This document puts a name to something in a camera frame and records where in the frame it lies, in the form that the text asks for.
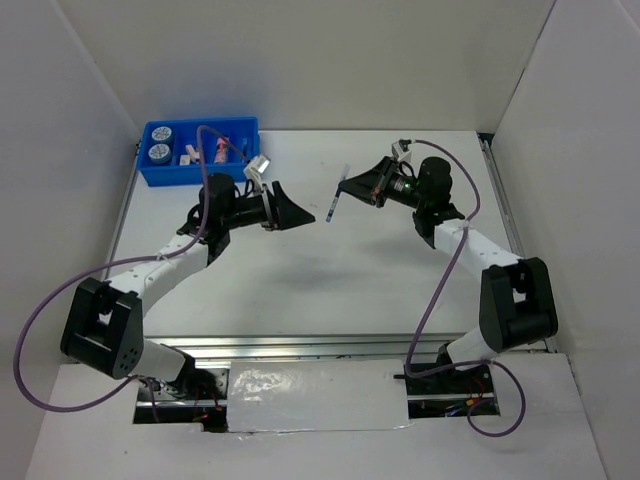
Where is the purple cable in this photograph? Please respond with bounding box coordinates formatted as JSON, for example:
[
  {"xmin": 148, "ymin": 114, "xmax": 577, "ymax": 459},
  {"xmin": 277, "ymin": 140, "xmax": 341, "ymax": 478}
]
[
  {"xmin": 13, "ymin": 124, "xmax": 251, "ymax": 425},
  {"xmin": 404, "ymin": 138, "xmax": 527, "ymax": 439}
]

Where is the aluminium right rail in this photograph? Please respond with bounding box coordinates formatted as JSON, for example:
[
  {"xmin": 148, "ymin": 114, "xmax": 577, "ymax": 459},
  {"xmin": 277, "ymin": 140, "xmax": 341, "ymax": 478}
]
[{"xmin": 477, "ymin": 132, "xmax": 559, "ymax": 354}]

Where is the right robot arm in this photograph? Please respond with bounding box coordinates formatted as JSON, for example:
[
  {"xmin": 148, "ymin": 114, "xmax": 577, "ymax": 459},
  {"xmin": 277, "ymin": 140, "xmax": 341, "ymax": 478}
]
[{"xmin": 339, "ymin": 157, "xmax": 558, "ymax": 392}]

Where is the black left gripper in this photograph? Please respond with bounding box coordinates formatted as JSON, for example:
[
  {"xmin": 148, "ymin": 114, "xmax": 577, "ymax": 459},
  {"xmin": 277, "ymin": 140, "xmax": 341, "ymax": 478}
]
[{"xmin": 222, "ymin": 180, "xmax": 315, "ymax": 232}]

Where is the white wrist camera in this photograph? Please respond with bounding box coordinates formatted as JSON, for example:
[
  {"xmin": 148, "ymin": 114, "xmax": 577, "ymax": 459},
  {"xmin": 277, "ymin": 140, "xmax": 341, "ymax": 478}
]
[
  {"xmin": 391, "ymin": 139, "xmax": 412, "ymax": 164},
  {"xmin": 243, "ymin": 154, "xmax": 271, "ymax": 192}
]

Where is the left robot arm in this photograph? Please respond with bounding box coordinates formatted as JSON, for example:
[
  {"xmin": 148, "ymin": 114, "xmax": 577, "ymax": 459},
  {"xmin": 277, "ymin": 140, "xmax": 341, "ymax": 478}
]
[{"xmin": 60, "ymin": 174, "xmax": 315, "ymax": 399}]

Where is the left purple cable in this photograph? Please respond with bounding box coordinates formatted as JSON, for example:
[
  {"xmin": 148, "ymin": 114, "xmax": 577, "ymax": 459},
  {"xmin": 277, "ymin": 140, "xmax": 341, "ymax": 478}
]
[{"xmin": 13, "ymin": 124, "xmax": 251, "ymax": 425}]

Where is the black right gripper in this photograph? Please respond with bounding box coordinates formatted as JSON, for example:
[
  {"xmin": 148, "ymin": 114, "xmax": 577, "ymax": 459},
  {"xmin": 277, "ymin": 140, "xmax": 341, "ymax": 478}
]
[{"xmin": 340, "ymin": 156, "xmax": 428, "ymax": 210}]

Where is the aluminium rail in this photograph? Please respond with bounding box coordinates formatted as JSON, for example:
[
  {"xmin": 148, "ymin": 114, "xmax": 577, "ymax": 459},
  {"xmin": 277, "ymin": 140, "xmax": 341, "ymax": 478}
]
[
  {"xmin": 144, "ymin": 331, "xmax": 546, "ymax": 362},
  {"xmin": 477, "ymin": 132, "xmax": 559, "ymax": 354}
]

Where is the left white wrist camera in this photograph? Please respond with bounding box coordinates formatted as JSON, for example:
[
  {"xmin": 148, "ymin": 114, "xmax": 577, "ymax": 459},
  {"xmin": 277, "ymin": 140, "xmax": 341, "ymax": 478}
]
[{"xmin": 243, "ymin": 154, "xmax": 271, "ymax": 192}]

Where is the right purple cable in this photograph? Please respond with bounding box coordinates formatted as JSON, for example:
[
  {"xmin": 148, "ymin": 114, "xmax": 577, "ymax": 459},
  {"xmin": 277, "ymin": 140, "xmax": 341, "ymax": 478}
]
[{"xmin": 404, "ymin": 138, "xmax": 527, "ymax": 439}]

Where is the pink white mini stapler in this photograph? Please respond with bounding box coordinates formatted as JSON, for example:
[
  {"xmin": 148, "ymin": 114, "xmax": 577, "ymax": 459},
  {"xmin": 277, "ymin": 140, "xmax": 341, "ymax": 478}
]
[{"xmin": 185, "ymin": 144, "xmax": 201, "ymax": 163}]

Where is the aluminium front rail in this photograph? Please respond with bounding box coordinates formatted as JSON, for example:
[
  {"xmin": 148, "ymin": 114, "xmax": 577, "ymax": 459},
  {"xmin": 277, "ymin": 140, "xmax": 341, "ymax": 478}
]
[{"xmin": 144, "ymin": 331, "xmax": 546, "ymax": 362}]

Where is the pink capped marker tube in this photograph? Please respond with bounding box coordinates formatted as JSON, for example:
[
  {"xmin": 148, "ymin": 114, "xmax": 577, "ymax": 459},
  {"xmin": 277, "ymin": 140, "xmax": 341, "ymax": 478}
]
[{"xmin": 213, "ymin": 137, "xmax": 229, "ymax": 164}]

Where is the blue compartment tray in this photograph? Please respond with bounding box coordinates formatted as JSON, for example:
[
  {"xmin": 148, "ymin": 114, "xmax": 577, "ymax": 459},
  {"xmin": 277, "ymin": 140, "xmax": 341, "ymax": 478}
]
[{"xmin": 137, "ymin": 117, "xmax": 260, "ymax": 187}]

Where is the dark blue gel pen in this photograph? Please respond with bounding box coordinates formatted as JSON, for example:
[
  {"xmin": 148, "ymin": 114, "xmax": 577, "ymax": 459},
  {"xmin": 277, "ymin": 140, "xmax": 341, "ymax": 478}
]
[{"xmin": 325, "ymin": 164, "xmax": 350, "ymax": 223}]

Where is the silver foil cover sheet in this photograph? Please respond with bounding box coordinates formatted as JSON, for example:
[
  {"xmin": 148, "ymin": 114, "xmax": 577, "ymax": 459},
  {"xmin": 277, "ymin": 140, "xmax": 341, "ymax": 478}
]
[{"xmin": 227, "ymin": 359, "xmax": 411, "ymax": 433}]

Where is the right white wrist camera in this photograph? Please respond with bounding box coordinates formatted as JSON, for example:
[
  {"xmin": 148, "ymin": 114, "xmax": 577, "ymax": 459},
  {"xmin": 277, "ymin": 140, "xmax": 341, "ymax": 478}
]
[{"xmin": 391, "ymin": 139, "xmax": 412, "ymax": 164}]

